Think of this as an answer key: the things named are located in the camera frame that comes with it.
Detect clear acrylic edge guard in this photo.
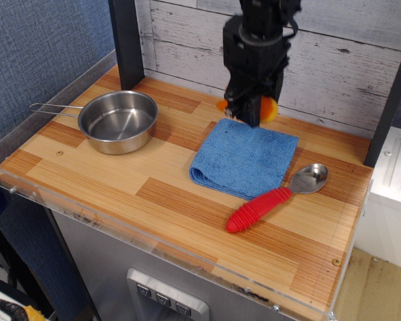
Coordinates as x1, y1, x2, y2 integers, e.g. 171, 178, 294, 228
0, 49, 374, 321

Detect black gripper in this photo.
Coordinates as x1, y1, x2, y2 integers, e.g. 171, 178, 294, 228
223, 15, 291, 127

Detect dark vertical post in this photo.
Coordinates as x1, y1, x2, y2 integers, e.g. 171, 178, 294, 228
364, 62, 401, 167
108, 0, 144, 90

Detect orange plush fish toy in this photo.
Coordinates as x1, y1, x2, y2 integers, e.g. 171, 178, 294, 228
216, 96, 279, 122

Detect dark left vertical post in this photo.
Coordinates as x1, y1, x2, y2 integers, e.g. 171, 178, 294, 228
108, 0, 144, 90

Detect dark right vertical post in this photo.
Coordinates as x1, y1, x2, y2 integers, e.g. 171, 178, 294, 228
364, 62, 401, 167

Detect white ridged side counter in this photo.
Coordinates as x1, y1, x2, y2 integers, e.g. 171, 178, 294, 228
354, 127, 401, 267

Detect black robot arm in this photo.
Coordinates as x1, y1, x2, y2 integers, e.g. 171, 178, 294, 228
221, 1, 301, 127

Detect silver button control panel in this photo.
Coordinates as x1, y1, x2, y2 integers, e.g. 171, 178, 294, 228
126, 268, 210, 320

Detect stainless steel saucepan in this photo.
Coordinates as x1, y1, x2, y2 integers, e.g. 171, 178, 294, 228
47, 90, 158, 155

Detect stainless steel cabinet front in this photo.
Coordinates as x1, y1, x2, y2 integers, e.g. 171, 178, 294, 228
52, 211, 289, 320

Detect yellow object bottom left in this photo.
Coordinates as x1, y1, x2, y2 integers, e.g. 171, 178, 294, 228
23, 306, 47, 321

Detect folded blue cloth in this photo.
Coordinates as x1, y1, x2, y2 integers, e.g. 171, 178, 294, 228
189, 119, 299, 201

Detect red handled metal spoon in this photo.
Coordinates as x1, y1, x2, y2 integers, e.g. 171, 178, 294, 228
225, 163, 328, 233

